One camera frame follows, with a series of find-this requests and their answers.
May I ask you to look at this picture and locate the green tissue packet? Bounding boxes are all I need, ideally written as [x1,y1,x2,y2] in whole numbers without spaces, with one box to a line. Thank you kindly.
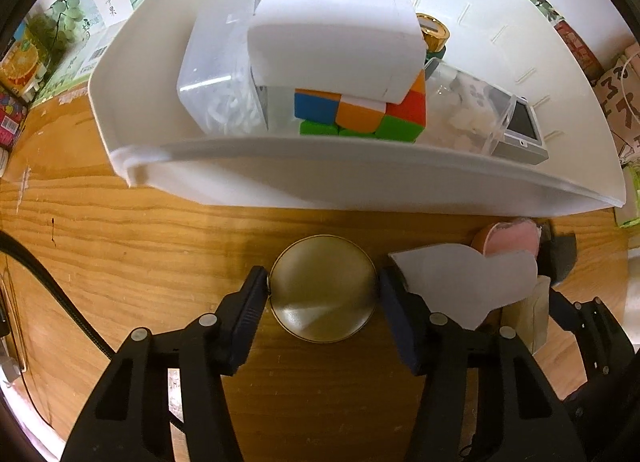
[619,162,640,229]

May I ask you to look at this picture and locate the pink printed packet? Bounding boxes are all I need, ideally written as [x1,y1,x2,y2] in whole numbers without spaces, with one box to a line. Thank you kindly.
[471,219,543,259]

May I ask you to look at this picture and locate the black cable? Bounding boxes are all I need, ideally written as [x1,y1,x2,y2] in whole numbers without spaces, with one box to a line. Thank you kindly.
[0,229,115,359]

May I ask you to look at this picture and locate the white storage bin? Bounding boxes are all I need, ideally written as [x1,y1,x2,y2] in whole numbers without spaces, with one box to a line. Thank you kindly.
[87,0,628,217]

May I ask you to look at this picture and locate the green grape print carton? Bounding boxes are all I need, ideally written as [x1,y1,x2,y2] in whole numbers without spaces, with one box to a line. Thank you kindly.
[30,0,211,106]

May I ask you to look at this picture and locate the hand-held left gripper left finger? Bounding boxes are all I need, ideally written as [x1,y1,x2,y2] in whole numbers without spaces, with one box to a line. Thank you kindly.
[60,265,271,462]

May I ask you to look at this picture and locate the white plastic bottle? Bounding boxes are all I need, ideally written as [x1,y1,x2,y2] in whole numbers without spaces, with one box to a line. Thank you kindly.
[388,242,539,330]

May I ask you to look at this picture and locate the white rectangular box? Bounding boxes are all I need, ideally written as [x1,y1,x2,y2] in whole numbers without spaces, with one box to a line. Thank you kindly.
[246,0,427,104]

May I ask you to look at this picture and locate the beige printed paper bag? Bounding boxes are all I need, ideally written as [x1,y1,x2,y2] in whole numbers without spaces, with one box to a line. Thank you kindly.
[592,42,640,165]

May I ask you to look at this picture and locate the clear floss pick box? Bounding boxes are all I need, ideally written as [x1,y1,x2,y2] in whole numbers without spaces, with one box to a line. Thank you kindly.
[176,0,266,135]

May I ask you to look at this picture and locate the small beige box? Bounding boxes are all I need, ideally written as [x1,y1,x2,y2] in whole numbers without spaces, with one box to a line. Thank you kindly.
[500,276,552,355]

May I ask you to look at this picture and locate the red snack packet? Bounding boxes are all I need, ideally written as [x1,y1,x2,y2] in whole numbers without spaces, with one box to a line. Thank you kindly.
[0,90,27,149]

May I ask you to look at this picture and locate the clear plastic case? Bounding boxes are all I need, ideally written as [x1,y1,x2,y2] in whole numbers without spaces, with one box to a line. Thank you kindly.
[425,61,511,155]

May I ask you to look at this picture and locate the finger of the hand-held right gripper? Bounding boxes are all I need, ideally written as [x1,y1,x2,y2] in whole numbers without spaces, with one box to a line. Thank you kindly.
[550,287,638,393]

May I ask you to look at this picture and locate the white instant camera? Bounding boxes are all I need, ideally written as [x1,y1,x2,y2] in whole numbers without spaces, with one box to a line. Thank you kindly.
[492,96,549,165]

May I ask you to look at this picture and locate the red printed cardboard box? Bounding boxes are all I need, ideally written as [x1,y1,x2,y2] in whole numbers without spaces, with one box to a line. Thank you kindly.
[552,17,603,86]

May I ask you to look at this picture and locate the multicoloured puzzle cube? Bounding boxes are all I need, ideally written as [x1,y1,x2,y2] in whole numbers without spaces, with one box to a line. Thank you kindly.
[293,70,427,144]

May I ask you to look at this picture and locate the round beige tin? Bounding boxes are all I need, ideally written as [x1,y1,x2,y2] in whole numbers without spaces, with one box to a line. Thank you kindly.
[269,235,378,343]

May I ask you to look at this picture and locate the orange juice carton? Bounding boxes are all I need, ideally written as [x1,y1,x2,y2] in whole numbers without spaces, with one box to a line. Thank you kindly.
[0,22,42,98]

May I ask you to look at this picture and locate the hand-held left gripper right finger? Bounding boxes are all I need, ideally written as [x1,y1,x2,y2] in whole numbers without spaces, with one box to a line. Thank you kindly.
[378,266,586,462]

